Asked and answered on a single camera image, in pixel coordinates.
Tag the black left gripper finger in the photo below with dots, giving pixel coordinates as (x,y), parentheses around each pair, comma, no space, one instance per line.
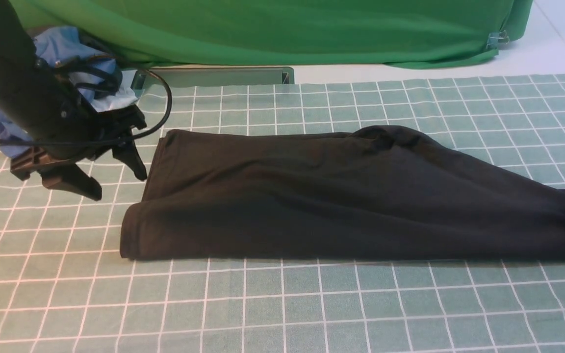
(72,179)
(128,154)

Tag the green checkered table cloth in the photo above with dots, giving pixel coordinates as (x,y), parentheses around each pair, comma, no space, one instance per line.
(65,289)

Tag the dark gray long-sleeved shirt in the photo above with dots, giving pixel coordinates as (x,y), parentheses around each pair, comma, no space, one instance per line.
(382,193)

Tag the metal binder clip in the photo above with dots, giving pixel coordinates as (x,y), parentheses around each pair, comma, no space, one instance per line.
(495,40)

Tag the green backdrop cloth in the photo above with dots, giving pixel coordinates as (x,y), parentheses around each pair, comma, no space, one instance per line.
(409,34)

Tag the blue crumpled shirt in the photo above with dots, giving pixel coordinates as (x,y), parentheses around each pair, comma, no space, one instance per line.
(46,78)

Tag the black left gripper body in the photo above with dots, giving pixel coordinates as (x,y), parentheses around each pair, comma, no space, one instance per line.
(87,136)

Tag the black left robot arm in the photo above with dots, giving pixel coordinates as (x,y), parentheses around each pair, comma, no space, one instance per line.
(48,100)

